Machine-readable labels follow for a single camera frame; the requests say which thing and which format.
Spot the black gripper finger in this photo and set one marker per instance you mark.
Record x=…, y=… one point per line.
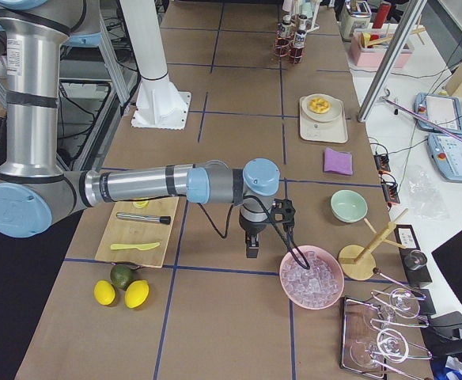
x=254, y=246
x=249, y=246

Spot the bamboo cutting board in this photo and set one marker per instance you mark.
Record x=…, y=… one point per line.
x=126, y=232

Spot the left yellow lemon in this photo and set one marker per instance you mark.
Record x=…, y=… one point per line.
x=104, y=293

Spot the mirrored glass tray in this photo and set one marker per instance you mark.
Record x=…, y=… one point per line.
x=358, y=348

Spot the lemon slice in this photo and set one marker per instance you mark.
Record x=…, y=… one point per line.
x=140, y=203

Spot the wine glass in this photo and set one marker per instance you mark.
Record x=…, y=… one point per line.
x=401, y=306
x=392, y=345

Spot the teach pendant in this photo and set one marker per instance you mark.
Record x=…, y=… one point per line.
x=444, y=111
x=446, y=153

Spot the clear plastic bag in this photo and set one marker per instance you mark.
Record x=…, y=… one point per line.
x=425, y=197

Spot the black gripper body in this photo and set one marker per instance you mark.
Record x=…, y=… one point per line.
x=252, y=228

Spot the upper wine glass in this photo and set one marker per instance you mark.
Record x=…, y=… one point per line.
x=401, y=306

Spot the yellow plastic knife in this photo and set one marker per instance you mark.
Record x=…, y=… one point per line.
x=139, y=247

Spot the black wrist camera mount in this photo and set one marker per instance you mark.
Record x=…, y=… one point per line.
x=283, y=213

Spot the copper wire bottle rack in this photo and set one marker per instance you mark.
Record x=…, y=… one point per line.
x=284, y=52

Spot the lower wine glass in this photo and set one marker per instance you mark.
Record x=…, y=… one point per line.
x=392, y=345

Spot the purple folded cloth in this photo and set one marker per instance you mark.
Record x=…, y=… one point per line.
x=338, y=162

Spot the wooden cup stand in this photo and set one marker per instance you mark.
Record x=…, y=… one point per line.
x=357, y=262

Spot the upper teach pendant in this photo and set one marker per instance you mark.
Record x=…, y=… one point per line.
x=444, y=111

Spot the glazed donut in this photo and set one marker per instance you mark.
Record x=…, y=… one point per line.
x=319, y=105

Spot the pink bowl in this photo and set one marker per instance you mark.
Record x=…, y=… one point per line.
x=333, y=263

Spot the cream round plate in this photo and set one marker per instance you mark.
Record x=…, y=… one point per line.
x=331, y=115

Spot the black scale with cup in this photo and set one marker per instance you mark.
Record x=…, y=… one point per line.
x=414, y=261

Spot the green avocado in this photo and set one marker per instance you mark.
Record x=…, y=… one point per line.
x=121, y=276

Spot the right yellow lemon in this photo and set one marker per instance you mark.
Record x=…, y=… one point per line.
x=136, y=293

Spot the yellow lemon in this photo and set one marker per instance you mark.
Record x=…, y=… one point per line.
x=136, y=293
x=104, y=293

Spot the steel knife sharpener rod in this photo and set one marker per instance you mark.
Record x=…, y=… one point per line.
x=164, y=219

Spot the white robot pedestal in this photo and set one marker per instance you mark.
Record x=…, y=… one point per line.
x=159, y=103

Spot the green ceramic bowl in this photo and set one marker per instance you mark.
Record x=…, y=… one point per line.
x=348, y=206

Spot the clear ice cubes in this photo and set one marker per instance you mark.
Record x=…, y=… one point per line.
x=314, y=288

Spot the lower teach pendant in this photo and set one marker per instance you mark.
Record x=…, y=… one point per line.
x=446, y=153

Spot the aluminium frame post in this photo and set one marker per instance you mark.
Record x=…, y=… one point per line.
x=403, y=30

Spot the tea bottle white cap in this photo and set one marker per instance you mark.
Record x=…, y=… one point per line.
x=284, y=32

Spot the pink storage box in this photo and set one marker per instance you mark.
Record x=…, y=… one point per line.
x=371, y=57

